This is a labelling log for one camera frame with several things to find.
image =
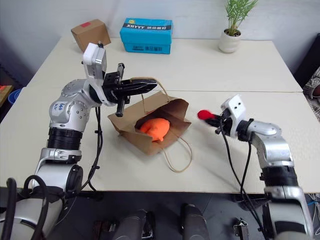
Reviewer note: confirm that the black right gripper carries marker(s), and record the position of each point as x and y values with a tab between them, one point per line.
225	123

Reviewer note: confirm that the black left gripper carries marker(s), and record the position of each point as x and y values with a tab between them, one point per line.
112	87

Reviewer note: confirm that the red plush toy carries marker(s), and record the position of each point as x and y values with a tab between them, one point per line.
204	114

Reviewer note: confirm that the brown paper bag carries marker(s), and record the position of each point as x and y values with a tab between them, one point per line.
155	147

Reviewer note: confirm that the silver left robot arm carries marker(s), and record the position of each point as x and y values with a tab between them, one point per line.
60	120

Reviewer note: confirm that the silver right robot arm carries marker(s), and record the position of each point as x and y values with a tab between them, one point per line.
277	155

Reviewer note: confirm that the orange plush toy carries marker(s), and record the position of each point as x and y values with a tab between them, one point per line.
155	128

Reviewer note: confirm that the blue cardboard box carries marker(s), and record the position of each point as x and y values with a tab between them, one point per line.
146	35

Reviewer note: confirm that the brown cardboard box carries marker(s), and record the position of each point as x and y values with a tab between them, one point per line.
91	35

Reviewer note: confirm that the white plant pot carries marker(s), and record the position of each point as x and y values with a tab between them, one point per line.
229	42

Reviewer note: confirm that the patterned cushion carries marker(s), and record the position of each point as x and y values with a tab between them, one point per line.
313	97

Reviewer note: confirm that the dark rounded shape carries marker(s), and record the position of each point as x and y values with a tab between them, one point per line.
195	222
135	225

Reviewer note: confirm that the green plant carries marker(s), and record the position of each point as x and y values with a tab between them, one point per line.
237	13

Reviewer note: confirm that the dark sofa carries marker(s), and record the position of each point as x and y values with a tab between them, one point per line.
308	60

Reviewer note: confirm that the blue bucket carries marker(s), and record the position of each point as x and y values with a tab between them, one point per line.
14	97

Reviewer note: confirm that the wooden board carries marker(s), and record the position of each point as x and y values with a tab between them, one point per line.
5	93

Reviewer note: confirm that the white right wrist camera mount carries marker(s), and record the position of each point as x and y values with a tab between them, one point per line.
236	110

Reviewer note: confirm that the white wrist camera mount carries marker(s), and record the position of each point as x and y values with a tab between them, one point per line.
93	58
236	110

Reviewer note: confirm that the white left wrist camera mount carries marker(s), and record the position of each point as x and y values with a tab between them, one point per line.
93	58

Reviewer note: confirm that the metal bracket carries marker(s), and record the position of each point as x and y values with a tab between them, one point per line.
242	228

